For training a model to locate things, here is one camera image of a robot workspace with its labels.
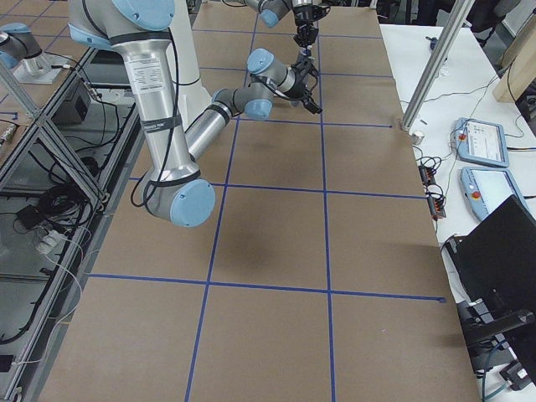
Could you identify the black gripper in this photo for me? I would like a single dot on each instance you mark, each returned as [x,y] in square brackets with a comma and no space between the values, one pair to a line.
[298,79]
[304,18]

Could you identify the grey blue towel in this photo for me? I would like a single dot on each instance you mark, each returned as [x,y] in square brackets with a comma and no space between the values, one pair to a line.
[304,53]

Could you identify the teach pendant upper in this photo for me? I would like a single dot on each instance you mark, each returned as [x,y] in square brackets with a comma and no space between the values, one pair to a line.
[480,142]

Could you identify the teach pendant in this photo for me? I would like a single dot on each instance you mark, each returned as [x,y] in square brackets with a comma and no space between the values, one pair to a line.
[487,188]
[480,142]

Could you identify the teach pendant lower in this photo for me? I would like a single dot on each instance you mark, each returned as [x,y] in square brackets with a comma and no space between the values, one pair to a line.
[487,188]

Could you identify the black monitor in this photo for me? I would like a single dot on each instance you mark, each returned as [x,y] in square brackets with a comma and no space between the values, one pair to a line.
[496,261]

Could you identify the aluminium frame post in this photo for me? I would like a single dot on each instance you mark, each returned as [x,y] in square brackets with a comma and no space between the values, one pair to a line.
[437,58]

